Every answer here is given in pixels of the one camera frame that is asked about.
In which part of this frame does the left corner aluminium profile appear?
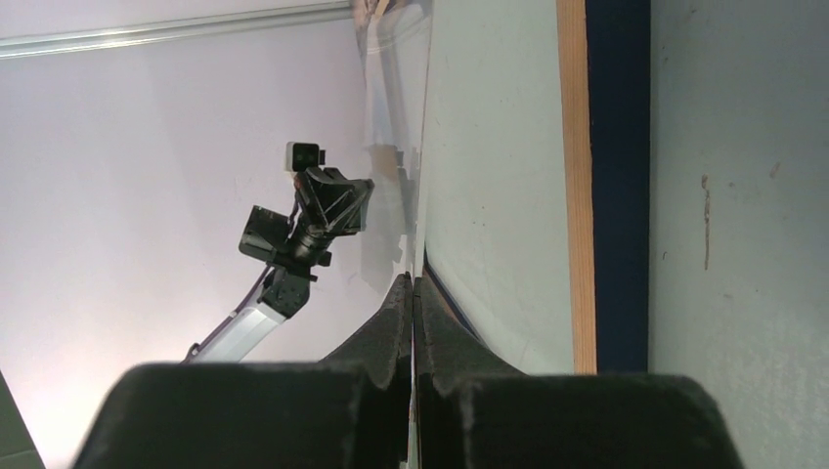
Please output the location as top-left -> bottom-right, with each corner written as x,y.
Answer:
1,1 -> 352,61

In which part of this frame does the wooden picture frame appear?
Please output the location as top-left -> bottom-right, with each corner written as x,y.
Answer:
419,1 -> 651,374

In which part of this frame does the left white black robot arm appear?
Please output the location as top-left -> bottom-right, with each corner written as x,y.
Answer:
183,166 -> 374,363

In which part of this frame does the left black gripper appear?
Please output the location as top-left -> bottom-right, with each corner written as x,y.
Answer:
287,167 -> 374,266

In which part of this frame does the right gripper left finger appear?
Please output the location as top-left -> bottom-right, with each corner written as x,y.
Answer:
74,274 -> 413,468

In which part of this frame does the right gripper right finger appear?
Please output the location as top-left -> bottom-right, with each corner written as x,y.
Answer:
413,278 -> 743,468

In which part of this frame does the clear acrylic sheet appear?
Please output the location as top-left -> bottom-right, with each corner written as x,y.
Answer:
350,1 -> 433,292

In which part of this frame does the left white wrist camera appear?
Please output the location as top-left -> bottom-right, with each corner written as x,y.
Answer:
284,142 -> 326,173

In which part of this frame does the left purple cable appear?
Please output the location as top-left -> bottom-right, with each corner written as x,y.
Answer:
184,265 -> 274,363

